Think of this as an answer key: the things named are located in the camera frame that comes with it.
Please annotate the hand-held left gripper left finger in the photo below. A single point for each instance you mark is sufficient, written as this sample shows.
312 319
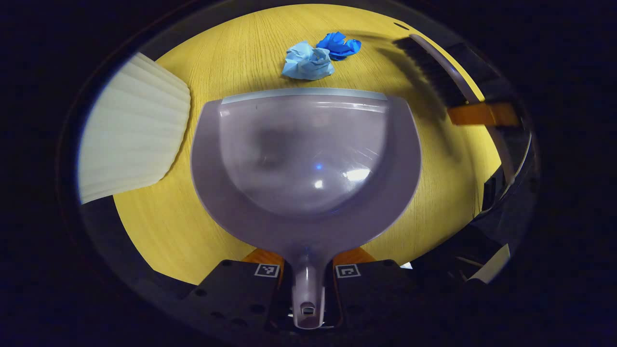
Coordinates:
236 294

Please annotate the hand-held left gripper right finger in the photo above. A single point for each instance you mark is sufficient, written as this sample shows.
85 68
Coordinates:
376 294

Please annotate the white ribbed garbage bin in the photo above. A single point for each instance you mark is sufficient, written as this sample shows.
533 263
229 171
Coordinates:
135 130

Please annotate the wooden desktop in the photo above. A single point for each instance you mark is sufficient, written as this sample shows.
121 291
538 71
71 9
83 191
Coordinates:
231 58

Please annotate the pink plastic dustpan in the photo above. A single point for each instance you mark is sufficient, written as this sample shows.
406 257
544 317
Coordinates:
308 159

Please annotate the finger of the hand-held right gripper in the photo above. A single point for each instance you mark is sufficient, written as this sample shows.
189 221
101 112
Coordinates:
482 114

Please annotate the dark blue paper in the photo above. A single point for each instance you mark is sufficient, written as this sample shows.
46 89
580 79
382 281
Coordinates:
340 46

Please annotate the small pink broom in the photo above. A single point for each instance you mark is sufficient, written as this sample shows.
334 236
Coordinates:
436 67

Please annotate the light blue paper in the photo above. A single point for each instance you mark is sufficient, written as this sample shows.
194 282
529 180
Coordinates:
308 62

